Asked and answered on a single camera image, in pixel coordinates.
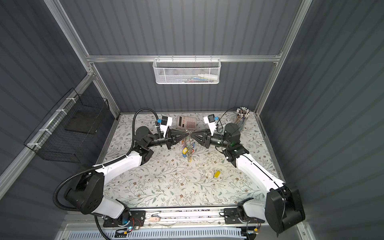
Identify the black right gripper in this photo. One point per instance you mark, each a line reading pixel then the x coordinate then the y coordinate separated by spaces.
pixel 205 137

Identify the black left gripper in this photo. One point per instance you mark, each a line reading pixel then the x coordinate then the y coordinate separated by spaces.
pixel 173 137

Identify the metal keyring with coloured keys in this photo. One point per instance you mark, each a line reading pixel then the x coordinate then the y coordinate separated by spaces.
pixel 187 152

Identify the yellow tagged key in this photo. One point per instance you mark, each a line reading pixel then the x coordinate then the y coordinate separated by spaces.
pixel 217 174

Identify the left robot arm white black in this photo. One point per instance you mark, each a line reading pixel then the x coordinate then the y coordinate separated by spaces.
pixel 86 191

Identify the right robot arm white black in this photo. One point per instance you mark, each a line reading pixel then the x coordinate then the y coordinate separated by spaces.
pixel 282 207

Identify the pink calculator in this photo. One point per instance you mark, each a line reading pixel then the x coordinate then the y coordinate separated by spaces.
pixel 189 123

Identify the floral table mat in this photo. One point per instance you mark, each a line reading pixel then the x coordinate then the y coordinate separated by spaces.
pixel 168 179

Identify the cup of pencils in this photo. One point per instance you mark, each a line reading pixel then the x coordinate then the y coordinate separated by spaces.
pixel 242 113

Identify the white bottle in basket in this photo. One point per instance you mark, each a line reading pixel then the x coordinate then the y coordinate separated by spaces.
pixel 209 77

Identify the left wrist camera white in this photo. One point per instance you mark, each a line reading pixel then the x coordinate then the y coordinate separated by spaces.
pixel 164 123

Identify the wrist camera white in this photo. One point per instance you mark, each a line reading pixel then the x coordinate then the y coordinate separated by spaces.
pixel 164 123
pixel 210 120

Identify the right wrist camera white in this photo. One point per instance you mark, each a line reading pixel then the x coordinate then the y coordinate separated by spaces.
pixel 210 120

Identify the white wire mesh basket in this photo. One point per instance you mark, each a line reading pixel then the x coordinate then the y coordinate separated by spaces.
pixel 185 73

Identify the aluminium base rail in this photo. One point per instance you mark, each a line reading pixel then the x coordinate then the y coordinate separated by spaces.
pixel 185 217

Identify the black wire basket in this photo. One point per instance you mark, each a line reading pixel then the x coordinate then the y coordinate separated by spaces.
pixel 72 134

